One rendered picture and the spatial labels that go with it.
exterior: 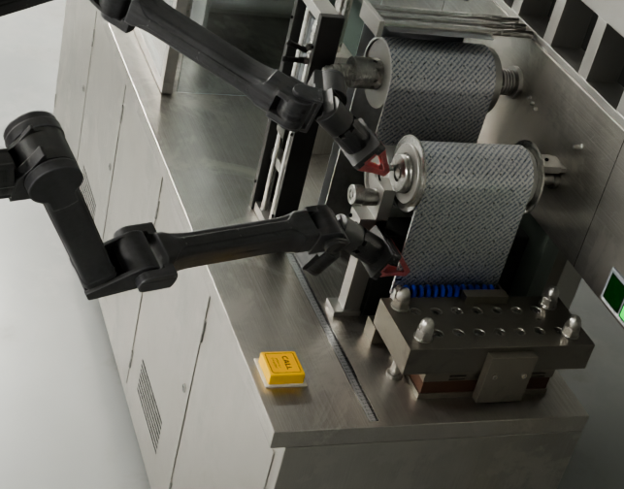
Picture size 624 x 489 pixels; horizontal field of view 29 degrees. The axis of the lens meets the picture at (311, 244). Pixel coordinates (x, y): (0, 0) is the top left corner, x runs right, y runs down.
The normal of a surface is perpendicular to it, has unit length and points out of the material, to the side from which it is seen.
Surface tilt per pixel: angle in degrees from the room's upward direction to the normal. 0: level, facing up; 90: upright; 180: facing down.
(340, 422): 0
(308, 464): 90
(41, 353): 0
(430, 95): 92
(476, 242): 90
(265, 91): 100
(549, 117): 90
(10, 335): 0
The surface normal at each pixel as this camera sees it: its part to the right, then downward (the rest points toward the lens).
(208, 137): 0.22, -0.83
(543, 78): -0.93, 0.00
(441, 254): 0.30, 0.56
